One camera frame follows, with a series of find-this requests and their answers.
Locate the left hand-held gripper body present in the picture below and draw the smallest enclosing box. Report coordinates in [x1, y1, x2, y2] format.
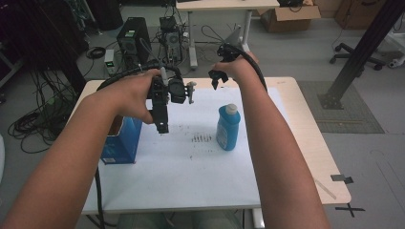
[146, 74, 198, 108]

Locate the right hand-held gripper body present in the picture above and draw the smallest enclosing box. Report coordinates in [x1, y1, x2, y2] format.
[217, 26, 244, 64]

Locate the blue cardboard box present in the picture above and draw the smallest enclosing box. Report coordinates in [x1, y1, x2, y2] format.
[99, 114, 143, 165]

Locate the blue bottle with white cap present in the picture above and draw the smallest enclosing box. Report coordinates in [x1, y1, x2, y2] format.
[215, 103, 242, 152]

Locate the person's right hand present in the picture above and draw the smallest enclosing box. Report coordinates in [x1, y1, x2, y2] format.
[210, 52, 263, 88]

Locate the person's left hand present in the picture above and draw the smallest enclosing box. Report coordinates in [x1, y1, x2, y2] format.
[108, 69, 162, 125]

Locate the white-legged background table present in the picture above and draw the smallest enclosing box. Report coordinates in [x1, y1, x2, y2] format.
[175, 0, 281, 72]

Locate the open computer case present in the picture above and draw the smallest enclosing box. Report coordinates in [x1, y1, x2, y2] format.
[159, 15, 184, 65]

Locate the open cardboard box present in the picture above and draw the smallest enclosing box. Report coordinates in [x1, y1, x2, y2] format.
[256, 4, 322, 33]

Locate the white table mat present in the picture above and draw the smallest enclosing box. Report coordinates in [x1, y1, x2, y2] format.
[81, 86, 291, 215]

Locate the black computer tower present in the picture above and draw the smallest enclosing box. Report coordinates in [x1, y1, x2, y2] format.
[116, 16, 153, 70]

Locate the small grey device green light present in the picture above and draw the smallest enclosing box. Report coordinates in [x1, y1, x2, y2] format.
[103, 49, 116, 76]

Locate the light wooden table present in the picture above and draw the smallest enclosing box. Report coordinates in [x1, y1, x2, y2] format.
[68, 75, 352, 229]

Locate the black office chair base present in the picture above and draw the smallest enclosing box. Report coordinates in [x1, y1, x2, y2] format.
[329, 41, 387, 72]

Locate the black metal beam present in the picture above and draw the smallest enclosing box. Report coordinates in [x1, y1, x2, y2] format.
[317, 0, 405, 111]

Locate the closed cardboard box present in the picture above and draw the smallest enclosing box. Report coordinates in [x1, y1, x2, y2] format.
[333, 0, 388, 31]

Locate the grey floor mat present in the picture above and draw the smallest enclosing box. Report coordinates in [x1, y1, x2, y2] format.
[297, 79, 386, 135]

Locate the dark curtain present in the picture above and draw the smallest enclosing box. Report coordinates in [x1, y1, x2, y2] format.
[0, 0, 92, 94]

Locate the clear plastic strip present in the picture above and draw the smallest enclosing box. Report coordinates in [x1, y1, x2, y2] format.
[312, 178, 337, 201]

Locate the black tape piece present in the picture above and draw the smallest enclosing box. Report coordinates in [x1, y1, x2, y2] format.
[330, 174, 354, 185]

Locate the black corrugated left gripper cable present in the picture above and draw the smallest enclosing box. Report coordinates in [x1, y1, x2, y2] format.
[94, 62, 184, 229]

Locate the black cable coil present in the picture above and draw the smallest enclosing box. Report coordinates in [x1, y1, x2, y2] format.
[85, 46, 107, 60]

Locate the tangle of black floor cables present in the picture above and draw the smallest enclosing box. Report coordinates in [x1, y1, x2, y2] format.
[7, 68, 79, 156]

